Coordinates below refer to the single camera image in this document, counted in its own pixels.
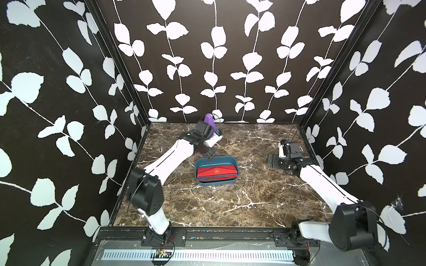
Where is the purple pyramid metronome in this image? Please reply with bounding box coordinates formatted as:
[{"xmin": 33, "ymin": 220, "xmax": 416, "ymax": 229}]
[{"xmin": 204, "ymin": 113, "xmax": 217, "ymax": 133}]

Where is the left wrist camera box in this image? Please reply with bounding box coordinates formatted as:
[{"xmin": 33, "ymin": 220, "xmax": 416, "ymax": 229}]
[{"xmin": 205, "ymin": 130, "xmax": 223, "ymax": 147}]

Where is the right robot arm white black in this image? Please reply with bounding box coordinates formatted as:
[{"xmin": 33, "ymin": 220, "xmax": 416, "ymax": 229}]
[{"xmin": 267, "ymin": 140, "xmax": 379, "ymax": 252}]

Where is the white perforated cable tray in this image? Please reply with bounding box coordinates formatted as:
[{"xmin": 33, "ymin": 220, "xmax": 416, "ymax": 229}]
[{"xmin": 101, "ymin": 249, "xmax": 295, "ymax": 263}]

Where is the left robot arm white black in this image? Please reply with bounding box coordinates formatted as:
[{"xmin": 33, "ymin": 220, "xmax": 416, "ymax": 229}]
[{"xmin": 128, "ymin": 114, "xmax": 223, "ymax": 236}]

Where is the black aluminium front rail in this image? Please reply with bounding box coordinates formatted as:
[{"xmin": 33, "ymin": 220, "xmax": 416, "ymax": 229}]
[{"xmin": 95, "ymin": 227, "xmax": 324, "ymax": 249}]

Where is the small green circuit board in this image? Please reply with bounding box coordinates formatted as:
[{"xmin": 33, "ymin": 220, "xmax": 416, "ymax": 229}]
[{"xmin": 152, "ymin": 249, "xmax": 174, "ymax": 260}]

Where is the teal plastic storage box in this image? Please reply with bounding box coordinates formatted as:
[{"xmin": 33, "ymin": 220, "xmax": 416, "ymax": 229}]
[{"xmin": 195, "ymin": 156, "xmax": 240, "ymax": 187}]

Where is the red envelope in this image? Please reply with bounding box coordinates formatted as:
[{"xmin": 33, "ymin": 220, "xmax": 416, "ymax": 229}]
[{"xmin": 196, "ymin": 165, "xmax": 239, "ymax": 182}]

